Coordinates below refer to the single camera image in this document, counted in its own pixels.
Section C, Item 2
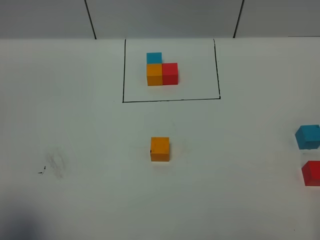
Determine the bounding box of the blue template cube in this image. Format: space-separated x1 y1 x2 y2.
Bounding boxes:
146 52 162 64

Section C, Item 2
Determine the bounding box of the red template cube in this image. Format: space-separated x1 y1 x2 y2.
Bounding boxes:
162 63 179 85

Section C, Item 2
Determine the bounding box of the orange template cube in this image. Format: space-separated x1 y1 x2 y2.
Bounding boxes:
146 63 163 86

